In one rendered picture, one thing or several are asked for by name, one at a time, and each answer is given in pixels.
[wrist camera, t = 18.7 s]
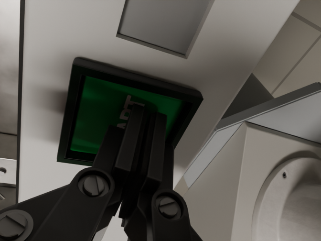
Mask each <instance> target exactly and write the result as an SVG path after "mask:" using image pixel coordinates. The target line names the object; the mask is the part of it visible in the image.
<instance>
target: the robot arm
mask: <svg viewBox="0 0 321 241"><path fill-rule="evenodd" d="M144 108H145V107H143V106H140V105H137V104H135V103H134V104H133V106H132V109H131V112H130V115H129V117H128V120H127V123H126V126H125V128H124V129H123V128H120V127H117V126H114V125H111V124H109V125H108V128H107V130H106V133H105V135H104V138H103V140H102V143H101V145H100V147H99V149H98V152H97V154H96V157H95V159H94V162H93V164H92V167H88V168H84V169H82V170H81V171H79V172H78V173H77V174H76V175H75V177H74V178H73V180H72V181H71V183H70V184H68V185H65V186H62V187H60V188H57V189H54V190H52V191H49V192H46V193H44V194H41V195H38V196H36V197H33V198H30V199H28V200H25V201H23V202H20V203H17V204H15V205H12V206H9V207H7V208H4V209H2V210H0V241H93V239H94V236H95V234H96V233H97V232H98V231H100V230H102V229H103V228H105V227H107V226H108V225H109V223H110V221H111V219H112V217H113V216H115V215H116V213H117V211H118V208H119V206H120V205H121V207H120V211H119V215H118V217H119V218H121V219H122V222H121V227H124V232H125V233H126V235H127V237H128V240H127V241H203V240H202V239H201V238H200V236H199V235H198V234H197V233H196V231H195V230H194V229H193V228H192V226H191V224H190V218H189V213H188V208H187V205H186V202H185V201H184V199H183V197H182V196H181V195H180V194H179V193H177V192H175V191H174V190H173V168H174V146H173V145H170V144H167V143H165V137H166V124H167V115H165V114H163V113H160V112H157V111H156V112H155V114H154V113H151V114H150V116H149V118H148V120H147V123H146V119H147V114H148V112H147V111H145V110H144ZM251 236H252V241H321V160H319V159H316V158H311V157H295V158H292V159H289V160H287V161H285V162H283V163H282V164H280V165H279V166H278V167H277V168H276V169H275V170H273V171H272V173H271V174H270V175H269V176H268V178H267V179H266V180H265V182H264V184H263V186H262V188H261V190H260V192H259V194H258V196H257V200H256V202H255V207H254V211H253V215H252V226H251Z"/></svg>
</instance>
